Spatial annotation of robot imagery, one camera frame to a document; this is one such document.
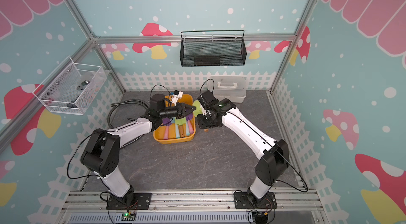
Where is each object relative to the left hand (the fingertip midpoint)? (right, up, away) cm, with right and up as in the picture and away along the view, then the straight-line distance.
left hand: (195, 111), depth 82 cm
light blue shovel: (-6, -12, +14) cm, 20 cm away
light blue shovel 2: (-12, -13, +14) cm, 23 cm away
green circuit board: (-30, -49, -9) cm, 58 cm away
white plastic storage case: (+23, +15, +24) cm, 37 cm away
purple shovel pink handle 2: (-6, -5, +20) cm, 22 cm away
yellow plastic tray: (-16, -13, +17) cm, 26 cm away
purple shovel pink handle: (-19, -14, +13) cm, 27 cm away
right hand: (+4, -7, -3) cm, 8 cm away
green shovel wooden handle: (-11, -8, +18) cm, 22 cm away
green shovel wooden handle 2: (+1, 0, +1) cm, 2 cm away
